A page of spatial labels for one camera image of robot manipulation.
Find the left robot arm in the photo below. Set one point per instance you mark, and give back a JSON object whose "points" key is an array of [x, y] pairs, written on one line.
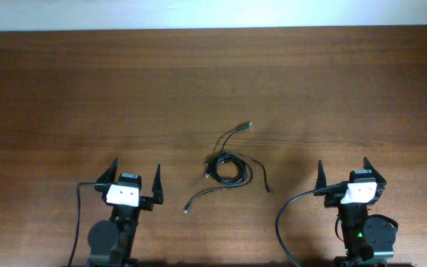
{"points": [[111, 241]]}

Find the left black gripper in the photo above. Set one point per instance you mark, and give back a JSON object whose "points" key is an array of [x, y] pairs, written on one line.
{"points": [[148, 201]]}

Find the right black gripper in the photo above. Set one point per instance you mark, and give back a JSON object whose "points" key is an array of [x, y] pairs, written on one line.
{"points": [[332, 199]]}

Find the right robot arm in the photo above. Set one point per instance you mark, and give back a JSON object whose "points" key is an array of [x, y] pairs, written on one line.
{"points": [[368, 238]]}

